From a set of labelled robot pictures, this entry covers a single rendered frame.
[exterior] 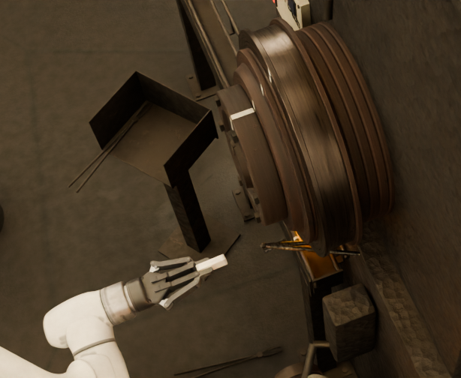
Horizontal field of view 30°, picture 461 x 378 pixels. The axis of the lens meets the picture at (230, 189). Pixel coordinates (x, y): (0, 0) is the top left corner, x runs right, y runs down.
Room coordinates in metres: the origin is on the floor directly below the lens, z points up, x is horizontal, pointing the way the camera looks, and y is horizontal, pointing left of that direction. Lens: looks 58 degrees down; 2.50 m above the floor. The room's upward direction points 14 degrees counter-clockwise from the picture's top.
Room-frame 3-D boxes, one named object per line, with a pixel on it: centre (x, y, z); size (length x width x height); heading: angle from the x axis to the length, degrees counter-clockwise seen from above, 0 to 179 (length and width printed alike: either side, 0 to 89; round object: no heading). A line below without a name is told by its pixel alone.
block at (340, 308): (0.70, -0.19, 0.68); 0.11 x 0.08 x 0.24; 97
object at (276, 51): (0.93, -0.15, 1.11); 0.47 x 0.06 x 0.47; 7
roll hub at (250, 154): (0.92, -0.05, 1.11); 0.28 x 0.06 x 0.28; 7
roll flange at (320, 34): (0.94, -0.23, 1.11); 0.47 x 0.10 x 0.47; 7
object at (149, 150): (1.38, 0.16, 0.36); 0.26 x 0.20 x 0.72; 42
